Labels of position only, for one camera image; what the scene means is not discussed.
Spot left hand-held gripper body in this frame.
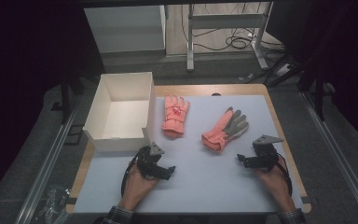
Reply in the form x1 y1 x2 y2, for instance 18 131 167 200
135 142 166 179

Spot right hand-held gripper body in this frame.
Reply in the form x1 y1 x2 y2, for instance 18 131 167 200
251 134 285 173

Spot pink glove with grey palm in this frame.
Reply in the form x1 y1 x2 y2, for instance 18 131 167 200
200 106 250 153

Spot pink glove with red print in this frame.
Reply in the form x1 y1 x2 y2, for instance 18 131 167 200
161 94 191 140

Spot white cardboard box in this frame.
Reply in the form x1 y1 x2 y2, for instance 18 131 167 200
82 71 157 153

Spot person's left hand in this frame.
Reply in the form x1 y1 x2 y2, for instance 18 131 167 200
118 162 162 212

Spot person's right hand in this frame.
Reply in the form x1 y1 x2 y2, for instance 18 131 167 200
254 156 296 213

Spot light grey table mat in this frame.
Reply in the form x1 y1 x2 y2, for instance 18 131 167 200
73 94 305 215

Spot dark metal stand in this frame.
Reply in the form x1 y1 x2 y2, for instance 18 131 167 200
49 55 87 125
297 60 337 122

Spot black tripod leg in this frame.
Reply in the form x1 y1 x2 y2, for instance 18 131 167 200
266 53 304 89

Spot white power strip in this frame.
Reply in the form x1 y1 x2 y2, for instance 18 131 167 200
274 63 292 77

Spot clear plastic bag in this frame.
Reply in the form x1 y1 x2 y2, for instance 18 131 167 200
32 185 72 224

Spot white cabinet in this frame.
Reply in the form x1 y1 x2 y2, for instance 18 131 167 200
83 5 167 54

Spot right hand-held gripper black cable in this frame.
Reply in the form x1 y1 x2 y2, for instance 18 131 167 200
274 152 294 197

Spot aluminium floor rail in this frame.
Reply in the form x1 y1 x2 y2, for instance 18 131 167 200
13 95 82 224
300 91 358 224

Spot black floor bracket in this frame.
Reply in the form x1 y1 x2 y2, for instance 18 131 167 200
62 123 85 147

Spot black floor cables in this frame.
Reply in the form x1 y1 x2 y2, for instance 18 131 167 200
180 3 286 53

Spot grey metal desk frame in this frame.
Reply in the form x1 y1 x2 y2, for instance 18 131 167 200
186 1 275 73

